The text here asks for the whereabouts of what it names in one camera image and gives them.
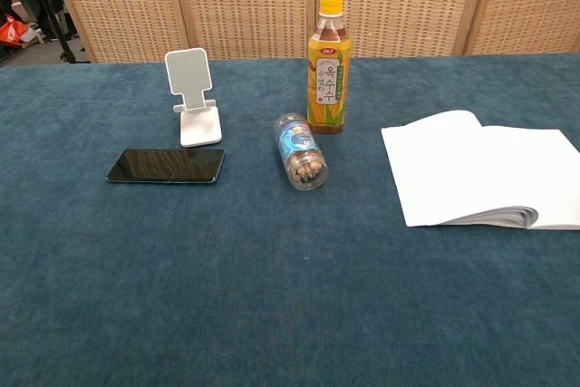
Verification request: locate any white book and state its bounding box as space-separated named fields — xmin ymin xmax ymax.
xmin=381 ymin=109 xmax=580 ymax=231

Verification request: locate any clear jar of snack sticks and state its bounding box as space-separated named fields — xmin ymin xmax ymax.
xmin=274 ymin=112 xmax=329 ymax=192

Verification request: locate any yellow corn tea bottle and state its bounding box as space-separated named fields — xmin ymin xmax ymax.
xmin=306 ymin=0 xmax=353 ymax=136

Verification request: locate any black smartphone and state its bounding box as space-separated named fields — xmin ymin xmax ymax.
xmin=105 ymin=148 xmax=226 ymax=185

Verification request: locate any blue table cloth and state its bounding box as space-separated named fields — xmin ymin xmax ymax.
xmin=0 ymin=52 xmax=580 ymax=387

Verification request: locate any white phone stand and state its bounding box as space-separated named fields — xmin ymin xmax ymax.
xmin=164 ymin=47 xmax=224 ymax=149

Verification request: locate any woven wooden folding screen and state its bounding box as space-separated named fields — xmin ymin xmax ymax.
xmin=43 ymin=0 xmax=580 ymax=64

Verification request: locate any black tripod stand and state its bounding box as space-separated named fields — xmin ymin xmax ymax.
xmin=17 ymin=0 xmax=92 ymax=64

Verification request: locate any orange bag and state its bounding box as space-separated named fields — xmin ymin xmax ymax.
xmin=0 ymin=15 xmax=24 ymax=47

